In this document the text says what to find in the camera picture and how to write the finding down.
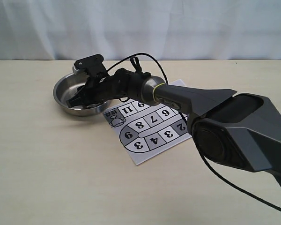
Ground white curtain backdrop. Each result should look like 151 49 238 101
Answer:
0 0 281 60

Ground paper number game board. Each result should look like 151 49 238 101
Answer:
103 79 195 166

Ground stainless steel round bowl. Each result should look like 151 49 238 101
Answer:
53 73 111 117

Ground black braided cable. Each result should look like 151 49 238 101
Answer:
107 53 281 213

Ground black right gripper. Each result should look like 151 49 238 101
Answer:
66 68 134 108

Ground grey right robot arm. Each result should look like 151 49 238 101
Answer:
66 68 281 187

